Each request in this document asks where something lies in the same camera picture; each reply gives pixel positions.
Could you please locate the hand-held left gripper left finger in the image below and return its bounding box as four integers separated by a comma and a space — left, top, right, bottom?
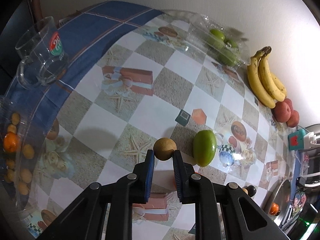
49, 149, 155, 240

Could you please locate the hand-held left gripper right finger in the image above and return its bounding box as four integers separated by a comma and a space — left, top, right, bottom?
172, 149, 290, 240

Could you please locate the green mango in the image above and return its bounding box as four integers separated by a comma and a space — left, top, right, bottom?
192, 129, 217, 167

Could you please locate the steel bowl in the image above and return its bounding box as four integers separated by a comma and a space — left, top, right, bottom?
261, 177, 298, 228

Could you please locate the yellow banana bunch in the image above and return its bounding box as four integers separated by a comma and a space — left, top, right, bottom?
246, 46, 287, 109

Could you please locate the clear plastic container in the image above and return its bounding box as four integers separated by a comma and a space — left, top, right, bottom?
0, 95, 58, 213

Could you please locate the teal cube box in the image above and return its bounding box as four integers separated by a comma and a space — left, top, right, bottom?
287, 129, 307, 152

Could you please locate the pile of kumquats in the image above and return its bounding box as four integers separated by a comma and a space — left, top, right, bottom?
4, 112, 35, 195

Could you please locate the steel thermos jug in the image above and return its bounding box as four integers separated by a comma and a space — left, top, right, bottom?
302, 146, 320, 178

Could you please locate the small tangerine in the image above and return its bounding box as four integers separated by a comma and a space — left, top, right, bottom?
3, 133, 22, 153

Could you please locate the clear plastic clamshell box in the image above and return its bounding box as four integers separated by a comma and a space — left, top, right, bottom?
160, 10, 252, 68

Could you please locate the glass mug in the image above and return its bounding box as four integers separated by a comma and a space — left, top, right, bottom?
15, 16, 69, 90

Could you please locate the brown wooden bar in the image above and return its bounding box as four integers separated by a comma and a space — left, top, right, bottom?
27, 0, 43, 22

